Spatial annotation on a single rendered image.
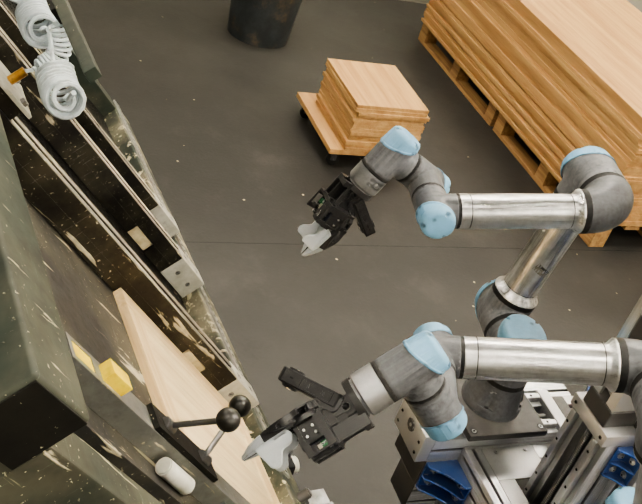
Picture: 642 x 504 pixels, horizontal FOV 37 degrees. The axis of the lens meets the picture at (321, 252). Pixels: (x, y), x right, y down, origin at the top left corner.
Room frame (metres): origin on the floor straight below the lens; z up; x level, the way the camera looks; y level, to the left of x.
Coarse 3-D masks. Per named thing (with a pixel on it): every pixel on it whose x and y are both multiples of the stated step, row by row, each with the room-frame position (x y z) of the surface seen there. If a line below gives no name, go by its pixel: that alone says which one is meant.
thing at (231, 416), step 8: (224, 408) 1.04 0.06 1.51; (232, 408) 1.05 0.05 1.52; (168, 416) 1.05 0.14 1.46; (216, 416) 1.03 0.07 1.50; (224, 416) 1.03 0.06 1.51; (232, 416) 1.03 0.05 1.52; (240, 416) 1.04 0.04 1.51; (168, 424) 1.03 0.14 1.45; (176, 424) 1.04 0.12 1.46; (184, 424) 1.04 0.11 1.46; (192, 424) 1.03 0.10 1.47; (200, 424) 1.03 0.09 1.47; (208, 424) 1.03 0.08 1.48; (216, 424) 1.03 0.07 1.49; (224, 424) 1.02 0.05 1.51; (232, 424) 1.02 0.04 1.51
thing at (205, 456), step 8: (232, 400) 1.16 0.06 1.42; (240, 400) 1.16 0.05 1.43; (248, 400) 1.17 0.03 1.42; (240, 408) 1.15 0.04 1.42; (248, 408) 1.16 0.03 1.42; (224, 432) 1.12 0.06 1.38; (216, 440) 1.11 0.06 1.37; (208, 448) 1.10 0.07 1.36; (200, 456) 1.08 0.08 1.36; (208, 456) 1.08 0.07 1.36; (208, 464) 1.08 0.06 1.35
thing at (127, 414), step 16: (80, 368) 0.93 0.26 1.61; (96, 368) 0.97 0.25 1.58; (80, 384) 0.93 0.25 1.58; (96, 384) 0.94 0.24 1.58; (96, 400) 0.95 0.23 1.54; (112, 400) 0.96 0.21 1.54; (128, 400) 0.99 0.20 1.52; (112, 416) 0.96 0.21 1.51; (128, 416) 0.98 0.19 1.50; (144, 416) 1.00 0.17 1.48; (128, 432) 0.98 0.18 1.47; (144, 432) 0.99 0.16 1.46; (144, 448) 1.00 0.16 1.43; (160, 448) 1.01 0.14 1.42; (192, 464) 1.05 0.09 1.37; (208, 480) 1.07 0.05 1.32; (224, 480) 1.14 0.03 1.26; (208, 496) 1.07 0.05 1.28; (224, 496) 1.09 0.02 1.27; (240, 496) 1.15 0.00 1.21
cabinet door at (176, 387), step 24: (120, 288) 1.45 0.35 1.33; (120, 312) 1.40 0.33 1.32; (144, 336) 1.37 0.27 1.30; (144, 360) 1.28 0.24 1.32; (168, 360) 1.42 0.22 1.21; (168, 384) 1.31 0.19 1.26; (192, 384) 1.46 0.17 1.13; (168, 408) 1.20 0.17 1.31; (192, 408) 1.34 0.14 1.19; (216, 408) 1.51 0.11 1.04; (192, 432) 1.24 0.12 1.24; (216, 432) 1.38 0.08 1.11; (240, 432) 1.56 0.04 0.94; (216, 456) 1.27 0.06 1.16; (240, 456) 1.42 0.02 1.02; (240, 480) 1.30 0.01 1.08; (264, 480) 1.45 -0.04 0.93
